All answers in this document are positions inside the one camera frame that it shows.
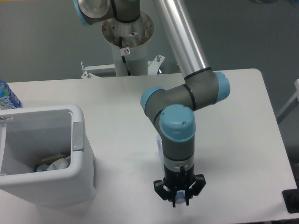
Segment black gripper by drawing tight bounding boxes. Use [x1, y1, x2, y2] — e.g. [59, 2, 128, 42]
[153, 165, 206, 208]

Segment crushed clear plastic bottle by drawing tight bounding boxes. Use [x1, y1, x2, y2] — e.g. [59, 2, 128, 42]
[156, 134, 186, 204]

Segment clear plastic wrapper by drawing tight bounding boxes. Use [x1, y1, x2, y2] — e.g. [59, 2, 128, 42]
[47, 155, 71, 171]

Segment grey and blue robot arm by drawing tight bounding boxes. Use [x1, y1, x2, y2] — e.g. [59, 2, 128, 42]
[73, 0, 230, 205]

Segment white plastic trash can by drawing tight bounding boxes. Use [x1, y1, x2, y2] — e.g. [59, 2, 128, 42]
[0, 105, 96, 205]

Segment black table clamp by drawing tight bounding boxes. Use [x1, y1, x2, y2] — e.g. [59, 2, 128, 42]
[282, 189, 299, 214]

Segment yellow snack box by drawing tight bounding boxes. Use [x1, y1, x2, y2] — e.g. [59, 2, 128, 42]
[34, 154, 69, 172]

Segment blue labelled water bottle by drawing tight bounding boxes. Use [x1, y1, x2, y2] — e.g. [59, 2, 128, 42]
[0, 80, 22, 110]

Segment white metal frame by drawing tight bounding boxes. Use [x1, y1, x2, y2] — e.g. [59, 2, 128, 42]
[276, 79, 299, 124]

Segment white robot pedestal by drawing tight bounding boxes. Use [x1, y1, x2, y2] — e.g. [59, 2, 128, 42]
[80, 12, 183, 79]

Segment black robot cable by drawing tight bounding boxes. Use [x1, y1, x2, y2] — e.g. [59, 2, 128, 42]
[118, 35, 132, 77]

